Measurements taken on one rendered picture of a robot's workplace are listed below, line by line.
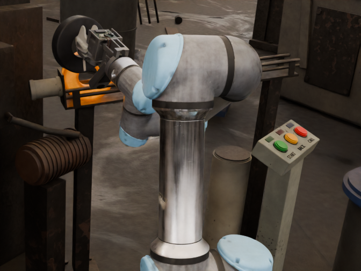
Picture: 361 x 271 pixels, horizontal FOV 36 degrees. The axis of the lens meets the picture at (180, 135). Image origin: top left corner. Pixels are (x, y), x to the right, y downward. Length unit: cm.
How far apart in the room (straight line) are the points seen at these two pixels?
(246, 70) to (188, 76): 11
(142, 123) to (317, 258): 112
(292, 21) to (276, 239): 231
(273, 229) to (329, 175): 126
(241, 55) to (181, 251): 38
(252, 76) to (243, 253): 35
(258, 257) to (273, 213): 59
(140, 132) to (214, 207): 47
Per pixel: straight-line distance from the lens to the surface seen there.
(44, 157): 163
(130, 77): 133
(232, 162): 166
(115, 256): 209
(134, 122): 135
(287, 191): 166
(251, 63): 104
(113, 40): 142
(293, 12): 383
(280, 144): 158
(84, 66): 157
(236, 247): 114
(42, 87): 166
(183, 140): 101
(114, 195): 248
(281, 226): 173
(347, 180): 192
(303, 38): 376
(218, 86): 102
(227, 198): 171
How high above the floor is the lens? 120
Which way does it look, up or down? 22 degrees down
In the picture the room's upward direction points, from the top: 6 degrees clockwise
